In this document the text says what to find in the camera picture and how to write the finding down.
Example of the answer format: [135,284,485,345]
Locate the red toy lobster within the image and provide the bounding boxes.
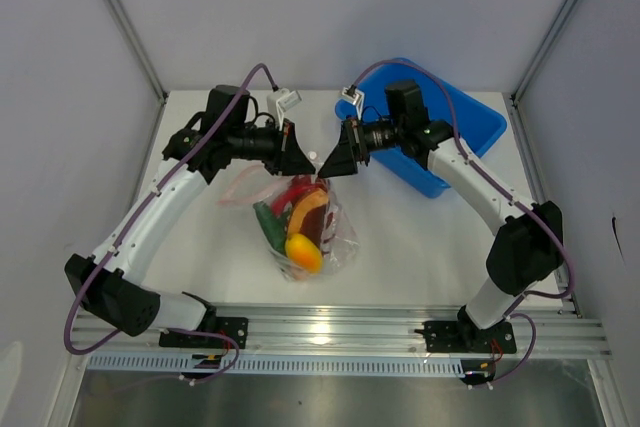
[270,176,339,255]

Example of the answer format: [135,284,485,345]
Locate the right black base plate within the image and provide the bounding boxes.
[413,320,517,354]

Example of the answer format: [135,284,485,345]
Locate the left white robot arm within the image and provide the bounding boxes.
[64,85,315,347]

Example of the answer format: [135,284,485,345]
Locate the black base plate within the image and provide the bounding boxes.
[159,317,250,350]
[413,320,517,354]

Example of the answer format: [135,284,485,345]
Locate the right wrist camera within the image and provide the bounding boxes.
[340,85,365,120]

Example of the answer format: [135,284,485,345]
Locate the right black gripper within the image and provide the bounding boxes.
[318,116,404,180]

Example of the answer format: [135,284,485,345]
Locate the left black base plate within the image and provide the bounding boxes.
[159,317,250,350]

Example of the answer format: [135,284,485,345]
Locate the blue plastic bin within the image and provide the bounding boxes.
[335,58,507,198]

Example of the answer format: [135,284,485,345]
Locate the slotted cable duct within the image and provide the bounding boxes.
[87,352,465,378]

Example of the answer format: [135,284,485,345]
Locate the aluminium rail frame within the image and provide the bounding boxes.
[67,304,612,359]

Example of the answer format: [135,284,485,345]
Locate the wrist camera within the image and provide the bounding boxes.
[266,88,302,124]
[340,85,365,120]

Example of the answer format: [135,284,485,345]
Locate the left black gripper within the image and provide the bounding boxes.
[228,117,315,177]

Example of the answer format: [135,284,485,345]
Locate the clear zip top bag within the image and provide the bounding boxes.
[217,163,360,282]

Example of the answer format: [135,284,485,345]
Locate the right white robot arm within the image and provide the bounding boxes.
[318,79,563,351]

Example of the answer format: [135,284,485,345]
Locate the yellow orange toy fruit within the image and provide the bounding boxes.
[285,233,323,274]

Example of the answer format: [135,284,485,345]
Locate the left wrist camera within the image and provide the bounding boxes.
[266,88,302,124]

